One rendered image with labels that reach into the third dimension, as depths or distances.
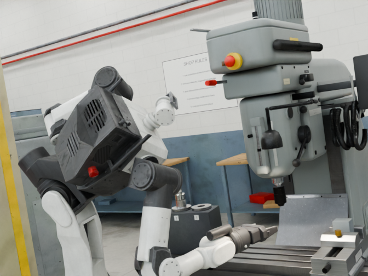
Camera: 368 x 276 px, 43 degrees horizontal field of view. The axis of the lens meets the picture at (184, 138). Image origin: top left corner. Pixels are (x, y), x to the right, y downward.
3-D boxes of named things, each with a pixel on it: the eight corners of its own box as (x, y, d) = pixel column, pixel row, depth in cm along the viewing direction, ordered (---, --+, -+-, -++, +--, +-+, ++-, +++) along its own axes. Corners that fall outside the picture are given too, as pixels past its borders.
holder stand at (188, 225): (214, 254, 201) (207, 209, 199) (170, 254, 211) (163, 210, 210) (225, 245, 211) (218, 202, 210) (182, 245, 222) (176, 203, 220)
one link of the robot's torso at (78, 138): (56, 207, 146) (134, 133, 135) (32, 130, 165) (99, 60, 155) (120, 221, 169) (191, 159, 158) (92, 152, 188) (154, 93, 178)
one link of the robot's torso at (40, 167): (9, 167, 171) (40, 136, 166) (30, 162, 183) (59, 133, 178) (56, 228, 168) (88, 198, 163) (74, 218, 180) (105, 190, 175)
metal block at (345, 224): (350, 237, 169) (348, 222, 169) (334, 237, 173) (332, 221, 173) (354, 233, 174) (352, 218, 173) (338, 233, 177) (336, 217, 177)
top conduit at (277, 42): (282, 48, 157) (281, 38, 157) (271, 51, 159) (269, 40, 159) (323, 50, 194) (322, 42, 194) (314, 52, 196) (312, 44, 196)
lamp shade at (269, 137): (264, 150, 156) (262, 131, 156) (259, 148, 163) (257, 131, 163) (285, 147, 156) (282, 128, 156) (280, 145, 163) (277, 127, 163)
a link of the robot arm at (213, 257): (237, 256, 160) (210, 271, 152) (219, 251, 167) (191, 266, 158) (234, 237, 159) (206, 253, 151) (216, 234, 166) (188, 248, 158)
